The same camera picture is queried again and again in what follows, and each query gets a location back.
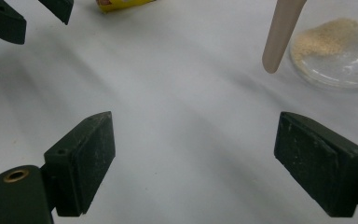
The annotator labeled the yellow green spouted pouch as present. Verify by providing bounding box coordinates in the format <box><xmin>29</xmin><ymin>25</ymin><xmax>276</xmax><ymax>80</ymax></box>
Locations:
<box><xmin>95</xmin><ymin>0</ymin><xmax>158</xmax><ymax>14</ymax></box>

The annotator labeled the beige powder pile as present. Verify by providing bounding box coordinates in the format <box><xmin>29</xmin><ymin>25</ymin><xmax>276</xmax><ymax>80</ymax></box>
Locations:
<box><xmin>292</xmin><ymin>18</ymin><xmax>358</xmax><ymax>63</ymax></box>

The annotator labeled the white table cover sheet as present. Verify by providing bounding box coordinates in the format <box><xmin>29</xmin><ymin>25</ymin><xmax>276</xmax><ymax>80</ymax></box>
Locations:
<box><xmin>0</xmin><ymin>0</ymin><xmax>358</xmax><ymax>224</ymax></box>

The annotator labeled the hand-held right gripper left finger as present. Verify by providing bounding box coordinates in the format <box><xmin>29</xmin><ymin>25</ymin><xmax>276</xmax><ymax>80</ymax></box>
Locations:
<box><xmin>43</xmin><ymin>111</ymin><xmax>117</xmax><ymax>217</ymax></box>

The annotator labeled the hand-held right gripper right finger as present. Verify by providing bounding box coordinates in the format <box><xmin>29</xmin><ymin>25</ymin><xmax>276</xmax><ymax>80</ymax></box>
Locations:
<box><xmin>273</xmin><ymin>111</ymin><xmax>358</xmax><ymax>218</ymax></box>

